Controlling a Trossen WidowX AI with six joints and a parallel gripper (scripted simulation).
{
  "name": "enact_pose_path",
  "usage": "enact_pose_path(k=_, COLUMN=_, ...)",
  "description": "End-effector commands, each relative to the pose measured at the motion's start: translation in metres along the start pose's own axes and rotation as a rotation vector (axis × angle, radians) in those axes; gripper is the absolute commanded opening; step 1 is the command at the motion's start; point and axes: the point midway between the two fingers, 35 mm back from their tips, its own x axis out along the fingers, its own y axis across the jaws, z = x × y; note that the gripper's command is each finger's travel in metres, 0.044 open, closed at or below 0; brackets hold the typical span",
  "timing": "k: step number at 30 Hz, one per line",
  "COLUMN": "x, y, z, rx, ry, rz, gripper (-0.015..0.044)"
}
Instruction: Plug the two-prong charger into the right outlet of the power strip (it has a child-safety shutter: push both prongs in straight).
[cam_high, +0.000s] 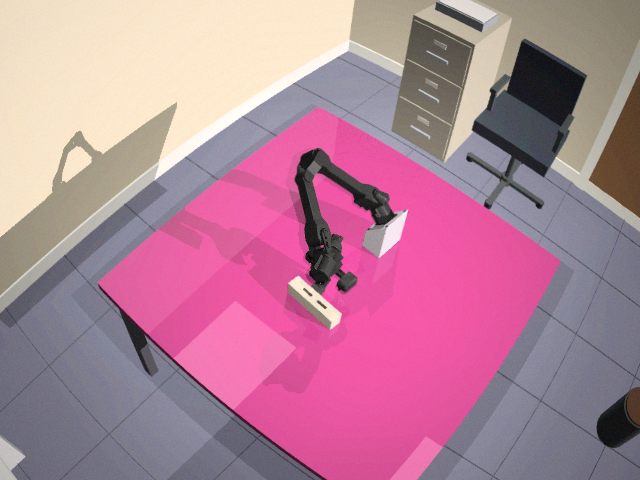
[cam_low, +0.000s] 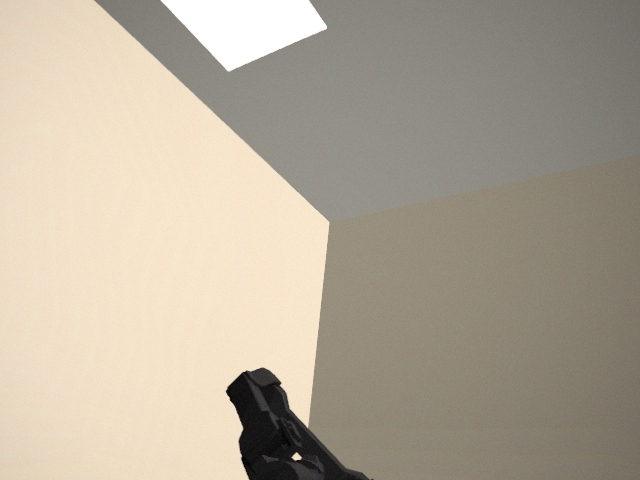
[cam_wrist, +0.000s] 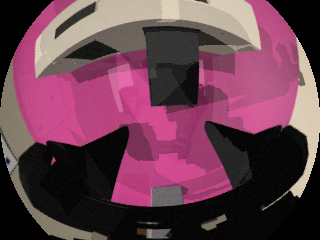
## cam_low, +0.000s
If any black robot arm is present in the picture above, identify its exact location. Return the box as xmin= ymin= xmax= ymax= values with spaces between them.
xmin=225 ymin=367 xmax=369 ymax=480

